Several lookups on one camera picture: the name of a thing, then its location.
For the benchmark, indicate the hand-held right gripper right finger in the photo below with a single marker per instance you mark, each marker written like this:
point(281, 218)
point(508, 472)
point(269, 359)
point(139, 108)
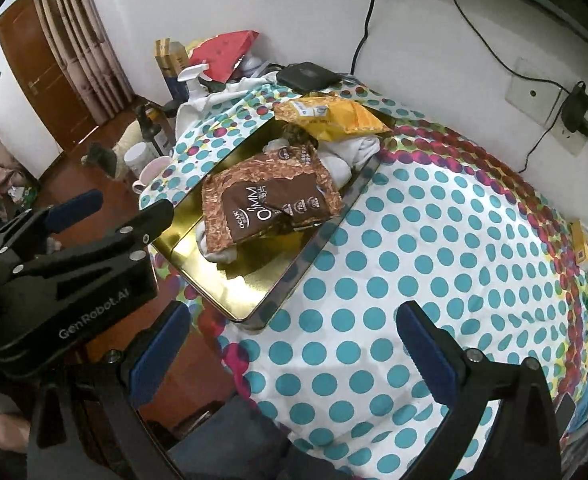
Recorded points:
point(424, 355)

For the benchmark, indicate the white spray bottle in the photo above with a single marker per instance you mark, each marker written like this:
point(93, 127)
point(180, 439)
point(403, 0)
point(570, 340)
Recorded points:
point(194, 82)

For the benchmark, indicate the beige wall plate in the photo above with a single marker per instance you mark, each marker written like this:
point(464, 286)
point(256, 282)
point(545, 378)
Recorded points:
point(529, 92)

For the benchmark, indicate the small yellow box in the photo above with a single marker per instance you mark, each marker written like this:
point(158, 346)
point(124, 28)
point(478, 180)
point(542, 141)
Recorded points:
point(584, 245)

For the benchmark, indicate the red bag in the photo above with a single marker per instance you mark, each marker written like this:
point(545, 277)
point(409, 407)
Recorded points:
point(224, 55)

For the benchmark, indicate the pink mug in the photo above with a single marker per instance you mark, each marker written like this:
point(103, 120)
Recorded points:
point(151, 175)

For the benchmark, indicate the brown wooden door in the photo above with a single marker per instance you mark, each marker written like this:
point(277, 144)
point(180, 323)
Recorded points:
point(39, 70)

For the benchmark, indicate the white cup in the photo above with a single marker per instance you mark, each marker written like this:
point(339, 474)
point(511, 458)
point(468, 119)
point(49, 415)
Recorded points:
point(136, 160)

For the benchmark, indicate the yellow snack bag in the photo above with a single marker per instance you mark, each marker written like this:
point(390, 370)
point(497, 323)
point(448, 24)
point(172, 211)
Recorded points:
point(334, 117)

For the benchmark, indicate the beige curtain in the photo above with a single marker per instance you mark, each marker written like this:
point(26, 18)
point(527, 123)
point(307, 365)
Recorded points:
point(84, 50)

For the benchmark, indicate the gold metal tray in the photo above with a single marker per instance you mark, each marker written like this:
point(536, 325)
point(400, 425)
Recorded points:
point(224, 280)

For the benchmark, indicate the blue yellow carton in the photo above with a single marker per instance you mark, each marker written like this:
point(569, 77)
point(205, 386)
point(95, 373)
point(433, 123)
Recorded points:
point(176, 67)

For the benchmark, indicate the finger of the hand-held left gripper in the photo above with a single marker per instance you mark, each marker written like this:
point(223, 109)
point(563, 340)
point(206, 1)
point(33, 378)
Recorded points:
point(74, 210)
point(124, 240)

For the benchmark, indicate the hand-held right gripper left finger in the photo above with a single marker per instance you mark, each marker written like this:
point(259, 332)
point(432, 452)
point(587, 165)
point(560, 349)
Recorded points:
point(159, 355)

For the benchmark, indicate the black set-top box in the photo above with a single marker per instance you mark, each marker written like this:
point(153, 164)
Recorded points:
point(306, 77)

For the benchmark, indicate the brown snack bag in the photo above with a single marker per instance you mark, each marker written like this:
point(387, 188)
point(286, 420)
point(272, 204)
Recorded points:
point(264, 195)

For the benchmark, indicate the grey-white sock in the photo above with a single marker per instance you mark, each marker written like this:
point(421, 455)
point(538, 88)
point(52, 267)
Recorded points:
point(354, 155)

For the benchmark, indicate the black charger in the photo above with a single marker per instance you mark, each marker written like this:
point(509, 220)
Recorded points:
point(575, 105)

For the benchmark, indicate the polka dot tablecloth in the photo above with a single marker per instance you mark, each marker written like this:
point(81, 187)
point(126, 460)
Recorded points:
point(424, 240)

